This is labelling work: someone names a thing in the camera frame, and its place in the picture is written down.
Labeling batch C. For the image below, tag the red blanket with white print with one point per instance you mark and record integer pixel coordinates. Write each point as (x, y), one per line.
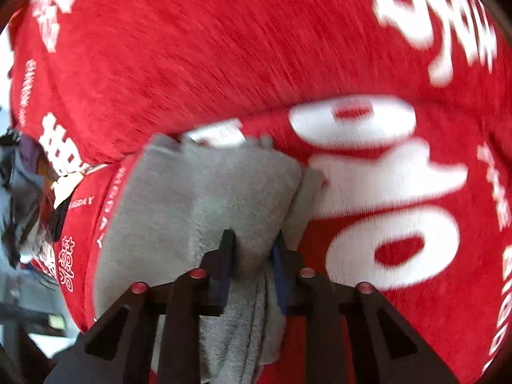
(404, 106)

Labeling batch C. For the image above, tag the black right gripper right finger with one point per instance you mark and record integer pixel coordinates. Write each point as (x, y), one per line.
(353, 333)

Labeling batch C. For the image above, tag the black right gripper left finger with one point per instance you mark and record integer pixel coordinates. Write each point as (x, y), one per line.
(164, 319)

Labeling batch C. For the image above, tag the grey small garment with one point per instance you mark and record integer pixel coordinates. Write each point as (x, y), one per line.
(178, 201)

